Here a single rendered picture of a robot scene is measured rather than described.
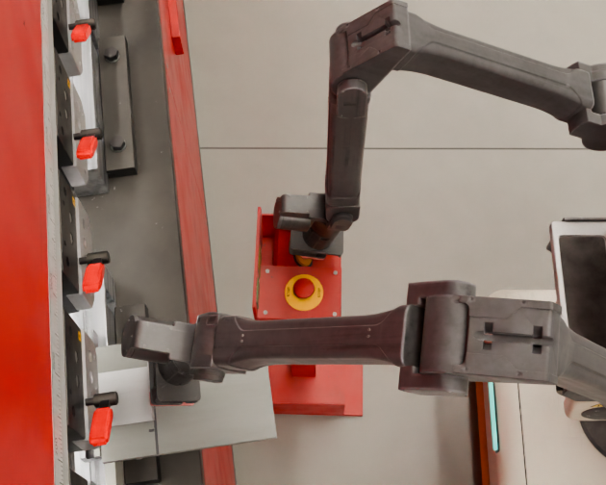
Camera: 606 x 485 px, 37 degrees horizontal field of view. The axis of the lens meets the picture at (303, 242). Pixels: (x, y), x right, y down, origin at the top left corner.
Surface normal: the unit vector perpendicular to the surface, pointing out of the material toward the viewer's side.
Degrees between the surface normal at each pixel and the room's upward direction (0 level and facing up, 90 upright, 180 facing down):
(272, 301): 0
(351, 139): 88
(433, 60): 88
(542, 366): 16
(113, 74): 0
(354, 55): 41
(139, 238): 0
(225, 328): 46
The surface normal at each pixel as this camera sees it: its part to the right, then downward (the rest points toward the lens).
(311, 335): -0.72, -0.26
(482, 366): -0.27, -0.27
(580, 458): -0.01, -0.40
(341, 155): -0.04, 0.90
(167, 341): 0.36, -0.18
